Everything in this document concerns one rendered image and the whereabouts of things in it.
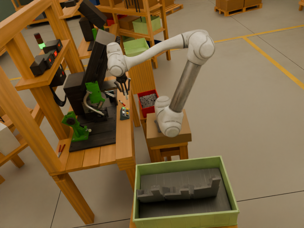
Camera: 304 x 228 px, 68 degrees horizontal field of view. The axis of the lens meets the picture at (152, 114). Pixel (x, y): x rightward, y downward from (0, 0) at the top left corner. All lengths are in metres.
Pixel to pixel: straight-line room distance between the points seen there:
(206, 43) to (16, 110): 1.25
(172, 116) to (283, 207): 1.55
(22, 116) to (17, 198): 1.84
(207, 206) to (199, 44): 1.01
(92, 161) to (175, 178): 0.71
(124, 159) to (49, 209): 1.42
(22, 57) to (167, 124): 1.15
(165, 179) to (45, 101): 1.16
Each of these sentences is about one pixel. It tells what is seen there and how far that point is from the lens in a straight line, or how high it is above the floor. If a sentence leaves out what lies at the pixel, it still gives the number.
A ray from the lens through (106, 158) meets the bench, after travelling 1.91.
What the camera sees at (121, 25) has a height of 0.80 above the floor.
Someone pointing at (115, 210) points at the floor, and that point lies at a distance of 2.67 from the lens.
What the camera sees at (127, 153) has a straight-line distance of 1.86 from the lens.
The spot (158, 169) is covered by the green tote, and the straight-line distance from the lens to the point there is 1.71.
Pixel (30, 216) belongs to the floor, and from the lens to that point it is 3.10.
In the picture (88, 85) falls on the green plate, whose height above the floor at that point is 1.24.
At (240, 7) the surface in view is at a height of 0.18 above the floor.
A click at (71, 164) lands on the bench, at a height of 0.88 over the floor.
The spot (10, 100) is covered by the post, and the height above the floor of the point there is 1.59.
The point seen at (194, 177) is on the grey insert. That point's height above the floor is 0.85.
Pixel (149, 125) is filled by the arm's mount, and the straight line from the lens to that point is 1.99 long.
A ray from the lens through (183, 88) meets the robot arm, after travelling 1.54.
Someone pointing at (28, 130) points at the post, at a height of 1.34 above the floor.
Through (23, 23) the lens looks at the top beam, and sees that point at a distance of 2.06.
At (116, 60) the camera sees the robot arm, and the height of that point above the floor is 1.68.
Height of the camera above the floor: 2.23
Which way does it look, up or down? 38 degrees down
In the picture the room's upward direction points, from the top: 11 degrees counter-clockwise
